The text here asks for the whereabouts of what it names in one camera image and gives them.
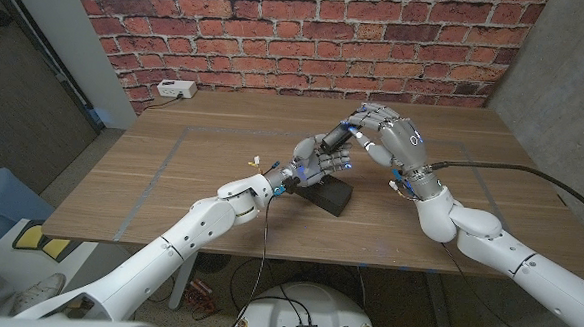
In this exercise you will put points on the white yellow black floor mat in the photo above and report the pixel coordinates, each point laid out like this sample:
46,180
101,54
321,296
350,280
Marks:
16,259

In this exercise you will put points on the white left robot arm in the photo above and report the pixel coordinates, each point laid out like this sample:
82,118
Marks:
167,247

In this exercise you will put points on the blue seat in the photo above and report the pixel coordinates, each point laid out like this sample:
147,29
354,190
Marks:
0,198

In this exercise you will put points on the grey table leg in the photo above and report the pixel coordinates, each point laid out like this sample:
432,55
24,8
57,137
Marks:
183,283
440,306

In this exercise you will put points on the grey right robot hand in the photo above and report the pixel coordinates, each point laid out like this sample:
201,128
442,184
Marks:
398,139

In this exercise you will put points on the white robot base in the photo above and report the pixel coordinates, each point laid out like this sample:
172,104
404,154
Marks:
284,313

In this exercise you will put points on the black rectangular box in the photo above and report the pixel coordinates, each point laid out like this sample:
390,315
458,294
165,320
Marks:
330,193

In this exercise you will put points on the dark grey panelled door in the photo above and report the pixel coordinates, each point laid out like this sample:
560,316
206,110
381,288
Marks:
14,109

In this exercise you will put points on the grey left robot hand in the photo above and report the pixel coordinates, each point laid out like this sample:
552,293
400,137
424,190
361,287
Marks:
317,162

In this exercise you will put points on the black stapler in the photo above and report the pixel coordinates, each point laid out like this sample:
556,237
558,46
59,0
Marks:
336,138

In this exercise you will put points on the black round floor grille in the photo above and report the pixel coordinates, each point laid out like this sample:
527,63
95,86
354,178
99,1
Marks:
214,262

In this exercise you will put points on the white power strip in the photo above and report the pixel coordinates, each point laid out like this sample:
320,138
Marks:
176,88

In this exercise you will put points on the red brick print backdrop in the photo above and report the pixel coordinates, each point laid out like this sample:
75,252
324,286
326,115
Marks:
303,44

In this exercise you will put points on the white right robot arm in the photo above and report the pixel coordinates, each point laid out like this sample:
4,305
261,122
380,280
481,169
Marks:
493,244

